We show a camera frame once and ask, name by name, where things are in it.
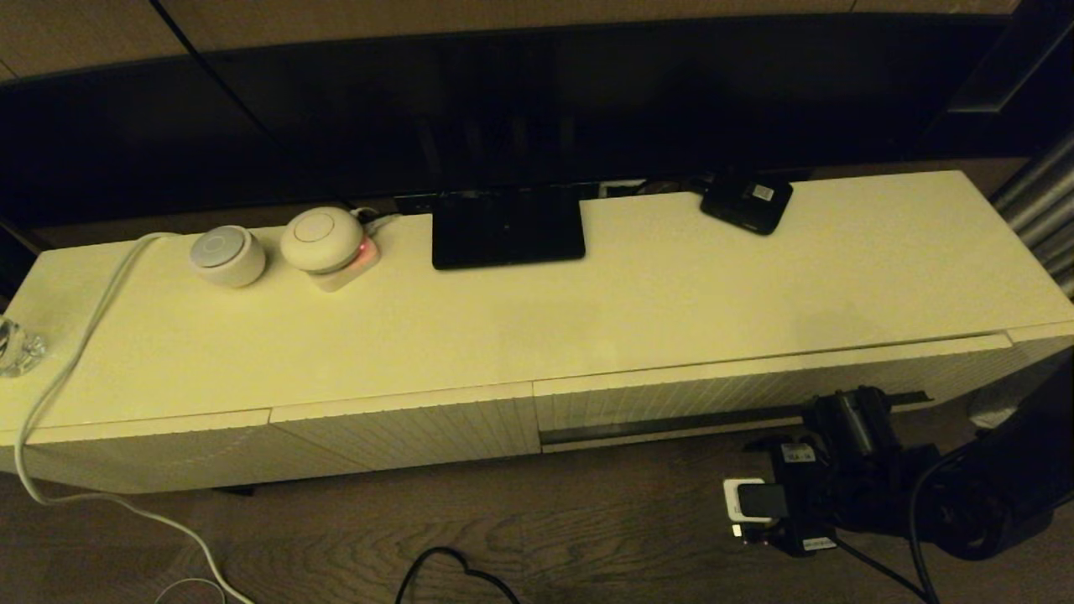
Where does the white fluted drawer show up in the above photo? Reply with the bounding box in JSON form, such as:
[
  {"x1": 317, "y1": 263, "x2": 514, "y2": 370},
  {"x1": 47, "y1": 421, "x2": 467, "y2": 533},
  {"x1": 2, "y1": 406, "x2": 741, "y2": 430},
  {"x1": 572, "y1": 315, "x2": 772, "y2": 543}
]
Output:
[{"x1": 534, "y1": 334, "x2": 1014, "y2": 455}]

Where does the white TV cabinet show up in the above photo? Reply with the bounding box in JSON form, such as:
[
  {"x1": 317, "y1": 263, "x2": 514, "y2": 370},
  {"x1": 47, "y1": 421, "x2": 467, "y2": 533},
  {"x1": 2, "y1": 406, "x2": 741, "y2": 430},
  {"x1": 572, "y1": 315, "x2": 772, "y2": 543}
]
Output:
[{"x1": 0, "y1": 170, "x2": 1074, "y2": 497}]

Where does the black set-top box with label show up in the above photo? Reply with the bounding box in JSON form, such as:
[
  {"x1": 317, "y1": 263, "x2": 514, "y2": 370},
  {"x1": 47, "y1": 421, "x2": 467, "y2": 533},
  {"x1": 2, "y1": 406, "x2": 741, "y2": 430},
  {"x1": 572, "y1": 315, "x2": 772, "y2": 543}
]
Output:
[{"x1": 701, "y1": 172, "x2": 795, "y2": 237}]

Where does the grey pleated curtain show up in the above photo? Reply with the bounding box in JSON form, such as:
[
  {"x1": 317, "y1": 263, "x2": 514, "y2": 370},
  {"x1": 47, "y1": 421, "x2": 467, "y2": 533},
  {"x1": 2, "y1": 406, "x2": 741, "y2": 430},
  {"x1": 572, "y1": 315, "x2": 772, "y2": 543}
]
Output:
[{"x1": 965, "y1": 130, "x2": 1074, "y2": 429}]

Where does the white fluted cabinet front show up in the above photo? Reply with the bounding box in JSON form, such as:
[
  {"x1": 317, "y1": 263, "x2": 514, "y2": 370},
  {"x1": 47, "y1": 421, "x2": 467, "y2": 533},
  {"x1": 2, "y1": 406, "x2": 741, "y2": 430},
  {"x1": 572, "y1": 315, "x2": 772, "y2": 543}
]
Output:
[{"x1": 268, "y1": 383, "x2": 542, "y2": 481}]

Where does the large black television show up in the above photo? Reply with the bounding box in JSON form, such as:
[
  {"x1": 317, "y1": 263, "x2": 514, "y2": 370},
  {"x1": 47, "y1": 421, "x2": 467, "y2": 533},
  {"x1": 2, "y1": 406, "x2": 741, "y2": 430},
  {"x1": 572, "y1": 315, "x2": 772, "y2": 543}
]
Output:
[{"x1": 0, "y1": 10, "x2": 1037, "y2": 229}]

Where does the white power strip red light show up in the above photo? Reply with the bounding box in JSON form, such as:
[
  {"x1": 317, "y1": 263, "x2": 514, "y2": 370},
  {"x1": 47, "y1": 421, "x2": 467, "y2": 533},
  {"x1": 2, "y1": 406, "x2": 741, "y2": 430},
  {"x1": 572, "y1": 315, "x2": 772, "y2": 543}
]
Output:
[{"x1": 312, "y1": 237, "x2": 381, "y2": 293}]

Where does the white dome-shaped device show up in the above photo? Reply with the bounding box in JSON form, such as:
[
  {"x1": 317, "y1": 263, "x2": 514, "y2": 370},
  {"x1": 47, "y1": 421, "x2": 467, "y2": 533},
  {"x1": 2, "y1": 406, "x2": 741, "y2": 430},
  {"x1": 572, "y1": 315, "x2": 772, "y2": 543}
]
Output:
[{"x1": 280, "y1": 206, "x2": 365, "y2": 274}]

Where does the small white round speaker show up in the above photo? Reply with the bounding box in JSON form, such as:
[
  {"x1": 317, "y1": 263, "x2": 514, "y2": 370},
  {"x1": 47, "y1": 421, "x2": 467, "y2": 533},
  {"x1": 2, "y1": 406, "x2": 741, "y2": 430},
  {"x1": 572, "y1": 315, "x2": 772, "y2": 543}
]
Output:
[{"x1": 189, "y1": 225, "x2": 266, "y2": 289}]

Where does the white smooth cabinet front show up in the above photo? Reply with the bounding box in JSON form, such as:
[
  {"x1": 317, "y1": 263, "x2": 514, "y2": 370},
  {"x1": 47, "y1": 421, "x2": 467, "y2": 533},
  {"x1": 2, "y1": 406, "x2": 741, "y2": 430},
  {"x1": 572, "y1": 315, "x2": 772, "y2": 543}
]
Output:
[{"x1": 0, "y1": 409, "x2": 370, "y2": 496}]

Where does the clear glass object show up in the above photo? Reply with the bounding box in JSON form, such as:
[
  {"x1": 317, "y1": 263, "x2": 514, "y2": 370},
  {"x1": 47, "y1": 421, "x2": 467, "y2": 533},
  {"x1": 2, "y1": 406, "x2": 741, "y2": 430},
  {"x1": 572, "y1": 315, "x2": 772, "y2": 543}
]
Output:
[{"x1": 0, "y1": 317, "x2": 47, "y2": 378}]

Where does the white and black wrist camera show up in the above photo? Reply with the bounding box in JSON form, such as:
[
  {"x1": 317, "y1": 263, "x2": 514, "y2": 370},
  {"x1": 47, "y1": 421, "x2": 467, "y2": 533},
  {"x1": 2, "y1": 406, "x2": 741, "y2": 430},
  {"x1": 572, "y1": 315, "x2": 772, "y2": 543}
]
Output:
[{"x1": 723, "y1": 478, "x2": 791, "y2": 525}]

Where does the thin black camera cable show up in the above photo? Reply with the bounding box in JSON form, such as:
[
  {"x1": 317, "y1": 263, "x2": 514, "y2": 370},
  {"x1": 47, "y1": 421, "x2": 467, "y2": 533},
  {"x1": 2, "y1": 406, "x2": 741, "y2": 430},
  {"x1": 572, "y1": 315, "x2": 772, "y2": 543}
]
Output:
[{"x1": 835, "y1": 537, "x2": 928, "y2": 604}]

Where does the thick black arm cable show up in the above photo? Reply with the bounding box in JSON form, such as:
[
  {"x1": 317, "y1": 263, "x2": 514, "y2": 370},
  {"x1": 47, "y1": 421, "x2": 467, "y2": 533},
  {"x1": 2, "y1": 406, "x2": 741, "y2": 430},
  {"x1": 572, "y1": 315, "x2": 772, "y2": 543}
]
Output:
[{"x1": 909, "y1": 445, "x2": 978, "y2": 604}]

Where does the black looped floor cable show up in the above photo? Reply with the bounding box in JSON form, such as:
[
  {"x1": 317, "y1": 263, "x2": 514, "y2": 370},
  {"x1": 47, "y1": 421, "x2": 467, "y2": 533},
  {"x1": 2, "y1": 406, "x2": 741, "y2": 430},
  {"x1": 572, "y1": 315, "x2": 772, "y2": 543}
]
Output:
[{"x1": 394, "y1": 545, "x2": 521, "y2": 604}]

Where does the black television base plate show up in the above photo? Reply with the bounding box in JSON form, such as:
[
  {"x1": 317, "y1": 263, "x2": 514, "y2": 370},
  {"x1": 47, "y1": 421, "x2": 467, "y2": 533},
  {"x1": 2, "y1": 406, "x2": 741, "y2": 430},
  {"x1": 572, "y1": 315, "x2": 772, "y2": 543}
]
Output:
[{"x1": 431, "y1": 186, "x2": 587, "y2": 271}]

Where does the white plug with cord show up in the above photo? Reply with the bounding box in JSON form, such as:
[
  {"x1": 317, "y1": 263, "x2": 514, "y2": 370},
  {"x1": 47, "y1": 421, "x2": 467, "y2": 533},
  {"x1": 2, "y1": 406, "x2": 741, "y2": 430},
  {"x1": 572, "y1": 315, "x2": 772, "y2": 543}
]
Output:
[{"x1": 351, "y1": 206, "x2": 405, "y2": 236}]

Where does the long white power cable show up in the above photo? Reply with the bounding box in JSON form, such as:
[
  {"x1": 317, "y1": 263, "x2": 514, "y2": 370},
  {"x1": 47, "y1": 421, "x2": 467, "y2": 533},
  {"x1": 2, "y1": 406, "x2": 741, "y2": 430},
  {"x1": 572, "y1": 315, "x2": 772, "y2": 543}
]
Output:
[{"x1": 13, "y1": 232, "x2": 253, "y2": 604}]

